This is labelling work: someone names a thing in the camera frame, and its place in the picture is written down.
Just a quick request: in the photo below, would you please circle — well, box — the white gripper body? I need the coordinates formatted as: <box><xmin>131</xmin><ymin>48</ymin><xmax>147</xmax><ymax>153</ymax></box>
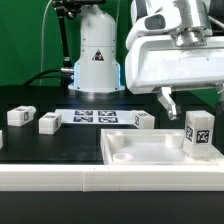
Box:
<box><xmin>125</xmin><ymin>35</ymin><xmax>224</xmax><ymax>94</ymax></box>

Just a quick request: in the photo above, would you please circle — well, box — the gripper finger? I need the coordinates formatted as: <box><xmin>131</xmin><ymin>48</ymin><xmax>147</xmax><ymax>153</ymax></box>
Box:
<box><xmin>216</xmin><ymin>83</ymin><xmax>224</xmax><ymax>114</ymax></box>
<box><xmin>157</xmin><ymin>87</ymin><xmax>181</xmax><ymax>120</ymax></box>

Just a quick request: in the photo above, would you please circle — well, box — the white square tabletop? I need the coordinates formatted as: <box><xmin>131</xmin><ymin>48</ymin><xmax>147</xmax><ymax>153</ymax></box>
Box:
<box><xmin>100</xmin><ymin>129</ymin><xmax>224</xmax><ymax>166</ymax></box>

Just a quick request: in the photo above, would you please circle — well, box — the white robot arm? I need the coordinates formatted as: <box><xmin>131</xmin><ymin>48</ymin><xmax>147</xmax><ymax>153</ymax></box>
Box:
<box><xmin>69</xmin><ymin>0</ymin><xmax>224</xmax><ymax>120</ymax></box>

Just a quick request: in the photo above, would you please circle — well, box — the white marker sheet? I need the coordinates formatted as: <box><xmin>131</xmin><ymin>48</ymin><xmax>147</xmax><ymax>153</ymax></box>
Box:
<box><xmin>56</xmin><ymin>109</ymin><xmax>133</xmax><ymax>125</ymax></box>

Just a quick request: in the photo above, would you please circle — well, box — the white U-shaped fence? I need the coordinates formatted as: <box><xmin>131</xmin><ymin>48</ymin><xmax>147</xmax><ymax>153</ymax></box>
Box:
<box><xmin>0</xmin><ymin>132</ymin><xmax>224</xmax><ymax>193</ymax></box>

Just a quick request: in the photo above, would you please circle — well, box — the grey cable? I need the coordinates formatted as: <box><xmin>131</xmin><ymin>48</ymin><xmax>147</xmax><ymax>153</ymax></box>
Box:
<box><xmin>39</xmin><ymin>0</ymin><xmax>54</xmax><ymax>87</ymax></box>

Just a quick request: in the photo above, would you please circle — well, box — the black cable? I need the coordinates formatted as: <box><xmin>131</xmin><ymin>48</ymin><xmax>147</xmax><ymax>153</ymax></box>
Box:
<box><xmin>22</xmin><ymin>68</ymin><xmax>75</xmax><ymax>87</ymax></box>

